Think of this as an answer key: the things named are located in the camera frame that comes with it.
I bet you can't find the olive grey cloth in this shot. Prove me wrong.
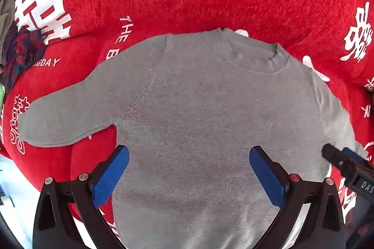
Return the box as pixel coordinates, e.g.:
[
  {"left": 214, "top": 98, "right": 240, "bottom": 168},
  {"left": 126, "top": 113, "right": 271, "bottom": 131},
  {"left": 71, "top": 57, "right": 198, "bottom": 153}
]
[{"left": 0, "top": 0, "right": 16, "bottom": 43}]

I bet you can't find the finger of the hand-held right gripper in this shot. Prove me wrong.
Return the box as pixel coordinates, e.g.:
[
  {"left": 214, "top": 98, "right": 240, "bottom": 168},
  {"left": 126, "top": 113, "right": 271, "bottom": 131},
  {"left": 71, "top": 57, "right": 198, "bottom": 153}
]
[
  {"left": 342, "top": 147, "right": 374, "bottom": 172},
  {"left": 322, "top": 143, "right": 361, "bottom": 181}
]

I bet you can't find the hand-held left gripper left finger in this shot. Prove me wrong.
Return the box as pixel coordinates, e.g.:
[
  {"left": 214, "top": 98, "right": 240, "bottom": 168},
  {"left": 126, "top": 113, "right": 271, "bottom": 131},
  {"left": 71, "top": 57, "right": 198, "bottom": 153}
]
[{"left": 33, "top": 145, "right": 130, "bottom": 249}]

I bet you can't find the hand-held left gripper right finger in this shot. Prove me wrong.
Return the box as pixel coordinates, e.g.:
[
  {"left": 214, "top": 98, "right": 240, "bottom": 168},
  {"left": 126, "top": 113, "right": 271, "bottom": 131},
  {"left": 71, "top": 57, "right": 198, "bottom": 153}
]
[{"left": 249, "top": 145, "right": 347, "bottom": 249}]

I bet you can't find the dark plaid cloth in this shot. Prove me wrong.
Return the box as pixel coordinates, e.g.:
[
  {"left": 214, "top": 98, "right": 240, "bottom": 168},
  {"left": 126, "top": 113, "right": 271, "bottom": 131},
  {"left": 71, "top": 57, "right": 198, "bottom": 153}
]
[{"left": 0, "top": 25, "right": 47, "bottom": 92}]

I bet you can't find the grey knit sweater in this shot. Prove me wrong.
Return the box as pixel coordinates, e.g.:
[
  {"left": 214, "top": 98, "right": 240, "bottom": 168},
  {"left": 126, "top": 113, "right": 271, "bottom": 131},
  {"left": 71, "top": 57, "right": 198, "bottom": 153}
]
[{"left": 18, "top": 28, "right": 369, "bottom": 249}]

